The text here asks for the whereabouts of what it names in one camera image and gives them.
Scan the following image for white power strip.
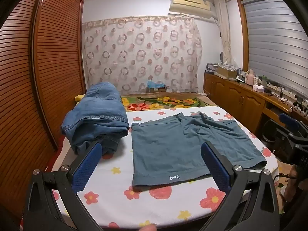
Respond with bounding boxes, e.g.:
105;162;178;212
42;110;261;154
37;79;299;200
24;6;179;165
267;83;296;95

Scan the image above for white flower print blanket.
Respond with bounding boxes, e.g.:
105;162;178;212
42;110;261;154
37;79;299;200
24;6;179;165
52;107;278;230

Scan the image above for brown floral blanket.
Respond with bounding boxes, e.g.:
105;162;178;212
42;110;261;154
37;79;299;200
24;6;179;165
120;92;218;112

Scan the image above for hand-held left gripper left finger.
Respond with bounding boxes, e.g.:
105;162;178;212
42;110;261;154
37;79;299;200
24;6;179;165
23;142;106;231

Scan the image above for dark trash bin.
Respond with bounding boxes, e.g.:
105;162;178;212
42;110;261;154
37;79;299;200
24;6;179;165
262;120;287;147

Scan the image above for wall air conditioner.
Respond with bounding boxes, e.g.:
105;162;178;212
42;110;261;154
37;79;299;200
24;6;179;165
168;0;212;18

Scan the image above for blue denim jeans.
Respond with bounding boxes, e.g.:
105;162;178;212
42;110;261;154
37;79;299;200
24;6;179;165
60;82;129;156

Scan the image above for teal short pants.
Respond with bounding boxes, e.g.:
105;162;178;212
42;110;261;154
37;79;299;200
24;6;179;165
131;112;267;187

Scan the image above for pink thermos jug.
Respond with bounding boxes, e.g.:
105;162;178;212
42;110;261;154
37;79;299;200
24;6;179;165
245;69;255;85

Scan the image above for open cardboard box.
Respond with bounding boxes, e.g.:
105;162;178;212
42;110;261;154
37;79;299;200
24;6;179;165
217;66;237;79

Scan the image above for ring pattern curtain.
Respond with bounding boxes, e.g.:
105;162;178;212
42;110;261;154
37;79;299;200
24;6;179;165
82;16;203;95

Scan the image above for grey window blind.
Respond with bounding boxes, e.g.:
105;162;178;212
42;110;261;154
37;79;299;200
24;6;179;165
242;0;308;97

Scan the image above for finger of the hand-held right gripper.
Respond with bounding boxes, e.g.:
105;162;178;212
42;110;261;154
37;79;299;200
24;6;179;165
279;113;301;135

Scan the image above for person's right hand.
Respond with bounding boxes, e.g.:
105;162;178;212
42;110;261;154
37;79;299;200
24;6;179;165
284;165;304;198

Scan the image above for cardboard box with blue bag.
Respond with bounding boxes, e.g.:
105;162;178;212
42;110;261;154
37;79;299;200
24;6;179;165
146;80;167;93

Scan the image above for wooden cabinet desk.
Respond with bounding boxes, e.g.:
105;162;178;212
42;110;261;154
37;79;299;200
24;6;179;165
203;71;308;135

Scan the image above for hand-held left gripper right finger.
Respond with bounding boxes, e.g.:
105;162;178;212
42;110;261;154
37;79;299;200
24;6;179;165
200;141;281;231

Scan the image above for white window curtain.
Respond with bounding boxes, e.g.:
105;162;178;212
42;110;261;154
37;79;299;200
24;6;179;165
213;0;233;64

